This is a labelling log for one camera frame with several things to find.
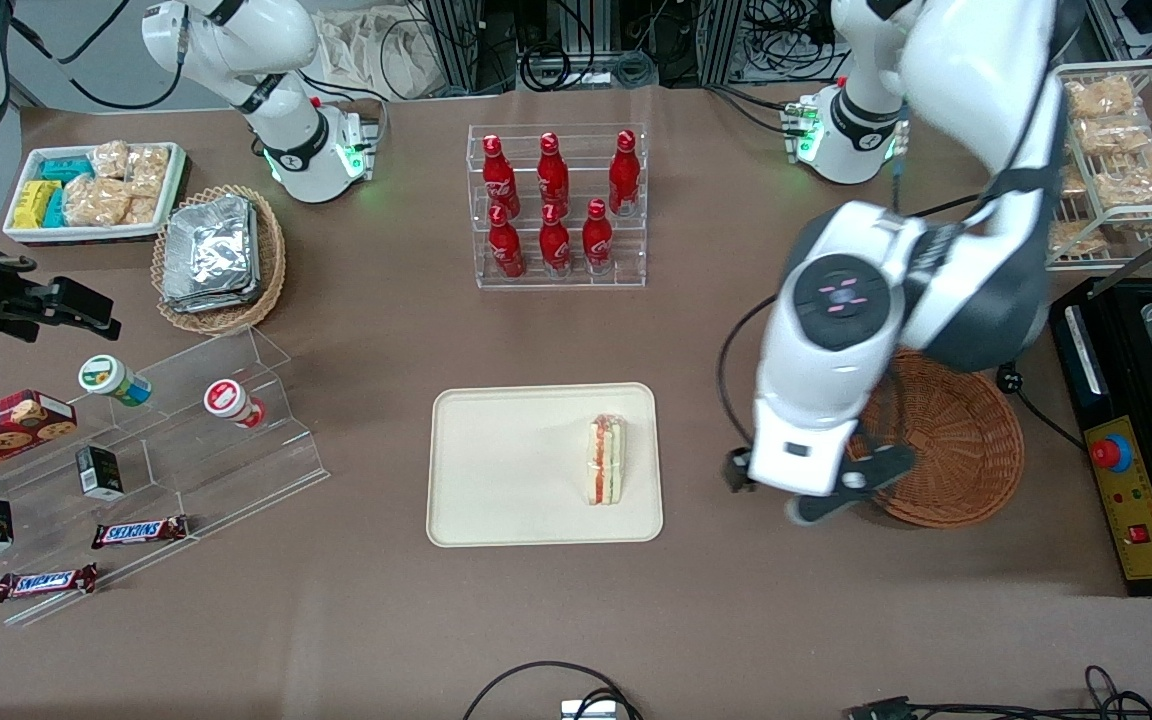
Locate triangle sandwich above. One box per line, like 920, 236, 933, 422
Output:
584, 413, 629, 506

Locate brown wicker basket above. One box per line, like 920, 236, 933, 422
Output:
848, 350, 1025, 529

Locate light wicker basket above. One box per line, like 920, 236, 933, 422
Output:
152, 185, 287, 336

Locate cream plastic serving tray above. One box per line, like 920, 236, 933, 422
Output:
426, 382, 665, 548

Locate green sunflower lid cup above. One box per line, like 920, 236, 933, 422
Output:
78, 354, 152, 407

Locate white rectangular snack bin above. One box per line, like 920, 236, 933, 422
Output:
4, 142, 187, 246

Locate red tartan cookie box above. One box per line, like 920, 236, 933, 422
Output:
0, 389, 78, 488

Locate yellow snack packet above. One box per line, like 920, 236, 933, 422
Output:
14, 180, 62, 229

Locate silver foil wrapped pack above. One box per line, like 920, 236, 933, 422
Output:
161, 195, 262, 313

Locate small black barcode carton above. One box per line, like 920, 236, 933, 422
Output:
75, 445, 125, 501

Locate red strawberry lid cup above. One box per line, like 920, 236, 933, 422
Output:
203, 378, 267, 431

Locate clear acrylic stepped shelf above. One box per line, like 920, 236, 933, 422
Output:
0, 325, 330, 629

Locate black machine with yellow panel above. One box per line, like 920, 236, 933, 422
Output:
1048, 275, 1152, 598

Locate Snickers chocolate bar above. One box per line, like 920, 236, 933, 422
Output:
91, 515, 190, 550
0, 563, 99, 603

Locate red emergency stop button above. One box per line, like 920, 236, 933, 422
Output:
1091, 432, 1134, 473

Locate clear acrylic bottle rack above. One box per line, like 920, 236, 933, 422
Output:
466, 122, 649, 291

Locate red cola bottle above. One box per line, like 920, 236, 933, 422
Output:
608, 129, 641, 216
539, 203, 572, 276
536, 131, 570, 216
488, 203, 525, 279
481, 133, 520, 216
581, 198, 614, 273

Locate beige plastic bag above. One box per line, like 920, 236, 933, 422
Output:
311, 8, 447, 101

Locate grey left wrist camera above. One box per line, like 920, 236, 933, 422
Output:
786, 490, 849, 527

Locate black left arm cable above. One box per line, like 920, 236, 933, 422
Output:
716, 295, 779, 456

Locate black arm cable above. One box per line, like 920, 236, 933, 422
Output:
11, 0, 189, 113
716, 295, 779, 456

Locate thin black cable with plug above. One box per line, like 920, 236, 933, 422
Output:
996, 365, 1087, 451

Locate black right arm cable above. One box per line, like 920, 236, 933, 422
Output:
11, 0, 189, 113

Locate black cable with connector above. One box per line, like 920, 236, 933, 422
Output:
846, 665, 1152, 720

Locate black looped cable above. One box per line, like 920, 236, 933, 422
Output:
463, 660, 642, 720

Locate aluminium frame post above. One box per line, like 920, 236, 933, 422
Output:
426, 0, 517, 96
701, 0, 747, 86

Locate tangled black cable bundle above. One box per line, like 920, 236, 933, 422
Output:
518, 35, 659, 93

